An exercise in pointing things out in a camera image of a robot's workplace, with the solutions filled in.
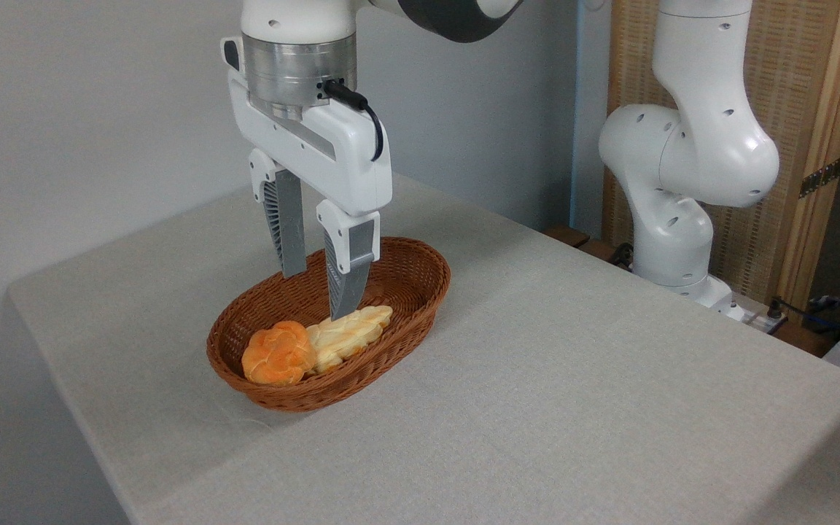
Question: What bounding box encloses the brown wicker basket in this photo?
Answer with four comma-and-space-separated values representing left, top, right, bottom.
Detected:
206, 236, 452, 413

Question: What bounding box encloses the pale braided bread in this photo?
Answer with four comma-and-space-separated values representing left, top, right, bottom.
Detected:
306, 305, 394, 376

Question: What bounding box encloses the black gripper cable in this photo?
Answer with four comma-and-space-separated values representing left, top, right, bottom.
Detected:
324, 79, 385, 163

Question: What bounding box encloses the grey tablecloth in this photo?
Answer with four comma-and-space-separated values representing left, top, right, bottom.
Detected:
8, 171, 840, 525

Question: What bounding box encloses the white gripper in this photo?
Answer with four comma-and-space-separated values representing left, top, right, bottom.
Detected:
221, 36, 394, 322

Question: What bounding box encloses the wooden woven folding screen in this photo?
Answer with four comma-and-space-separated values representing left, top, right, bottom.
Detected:
602, 0, 840, 314

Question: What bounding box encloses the round orange bread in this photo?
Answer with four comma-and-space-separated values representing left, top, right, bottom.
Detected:
241, 321, 318, 386

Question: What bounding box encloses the dark metal screen hinge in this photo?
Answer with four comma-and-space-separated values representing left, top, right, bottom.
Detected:
799, 157, 840, 199

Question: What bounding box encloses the black power cable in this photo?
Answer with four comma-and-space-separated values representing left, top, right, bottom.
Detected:
766, 295, 840, 345

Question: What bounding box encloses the brown wooden base board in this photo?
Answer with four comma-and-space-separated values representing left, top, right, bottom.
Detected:
544, 225, 634, 265

